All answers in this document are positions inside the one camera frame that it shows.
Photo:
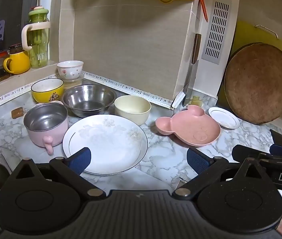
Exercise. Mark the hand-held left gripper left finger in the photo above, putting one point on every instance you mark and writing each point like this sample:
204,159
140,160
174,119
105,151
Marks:
79,160

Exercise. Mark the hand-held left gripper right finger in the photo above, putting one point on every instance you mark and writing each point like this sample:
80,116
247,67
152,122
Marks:
197,160

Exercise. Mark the large white floral plate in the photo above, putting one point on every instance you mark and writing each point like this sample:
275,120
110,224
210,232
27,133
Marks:
106,142

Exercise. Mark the pink steel-lined pot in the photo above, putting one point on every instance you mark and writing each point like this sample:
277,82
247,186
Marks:
58,135

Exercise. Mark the pink bear-shaped plate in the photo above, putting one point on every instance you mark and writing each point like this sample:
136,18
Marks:
188,127

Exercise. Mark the stainless steel bowl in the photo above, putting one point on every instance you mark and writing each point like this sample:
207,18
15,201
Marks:
88,99

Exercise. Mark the cream plastic bowl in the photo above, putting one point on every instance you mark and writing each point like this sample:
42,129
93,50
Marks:
133,117

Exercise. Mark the small white plate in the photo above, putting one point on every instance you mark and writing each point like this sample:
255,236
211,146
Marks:
223,117

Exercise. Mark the yellow sponge piece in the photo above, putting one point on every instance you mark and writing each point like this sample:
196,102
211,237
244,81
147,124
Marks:
197,103

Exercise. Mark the round wooden cutting board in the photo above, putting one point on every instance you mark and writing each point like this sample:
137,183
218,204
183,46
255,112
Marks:
258,84

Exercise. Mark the yellow ceramic bowl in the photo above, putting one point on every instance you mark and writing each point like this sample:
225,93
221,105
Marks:
46,97

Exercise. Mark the clear glass container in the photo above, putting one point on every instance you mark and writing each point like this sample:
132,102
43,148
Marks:
74,83

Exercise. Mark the brown soap bar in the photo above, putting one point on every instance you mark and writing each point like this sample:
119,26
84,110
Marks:
17,112

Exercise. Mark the white music-note edge strip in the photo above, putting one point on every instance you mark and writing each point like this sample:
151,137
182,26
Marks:
128,88

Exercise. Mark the white floral bowl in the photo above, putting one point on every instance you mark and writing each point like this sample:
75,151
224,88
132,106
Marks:
69,73

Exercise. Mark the yellow mug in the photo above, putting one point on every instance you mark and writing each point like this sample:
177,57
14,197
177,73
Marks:
20,63

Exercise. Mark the red-lidded brown jar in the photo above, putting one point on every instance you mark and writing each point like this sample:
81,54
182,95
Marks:
0,67

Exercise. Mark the grey vent grille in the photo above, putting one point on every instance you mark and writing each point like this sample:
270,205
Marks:
217,29

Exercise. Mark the dark capped jar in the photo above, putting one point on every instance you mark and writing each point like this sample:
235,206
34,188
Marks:
15,48

